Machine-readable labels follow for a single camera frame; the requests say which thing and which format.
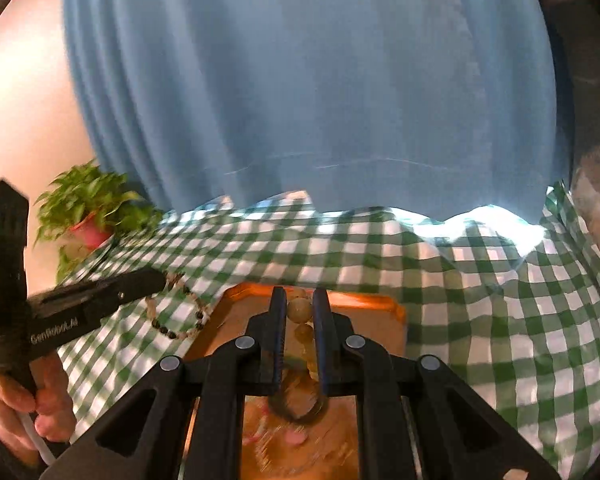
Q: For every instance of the green checked tablecloth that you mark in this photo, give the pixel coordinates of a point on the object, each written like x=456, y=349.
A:
x=455, y=310

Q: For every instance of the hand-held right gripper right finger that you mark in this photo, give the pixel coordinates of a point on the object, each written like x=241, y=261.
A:
x=321, y=320

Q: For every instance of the person's left hand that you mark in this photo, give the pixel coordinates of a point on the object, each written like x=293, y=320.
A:
x=55, y=380

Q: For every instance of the dark reflective panel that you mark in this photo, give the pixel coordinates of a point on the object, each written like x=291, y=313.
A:
x=595, y=60

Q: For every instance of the blue curtain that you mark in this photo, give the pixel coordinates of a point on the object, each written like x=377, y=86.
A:
x=305, y=85

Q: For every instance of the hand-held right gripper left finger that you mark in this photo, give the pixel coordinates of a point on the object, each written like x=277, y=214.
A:
x=280, y=320

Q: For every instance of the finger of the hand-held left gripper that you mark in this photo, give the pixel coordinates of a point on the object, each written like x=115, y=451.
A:
x=142, y=284

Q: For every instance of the green potted plant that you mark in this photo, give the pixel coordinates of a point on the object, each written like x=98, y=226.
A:
x=92, y=200

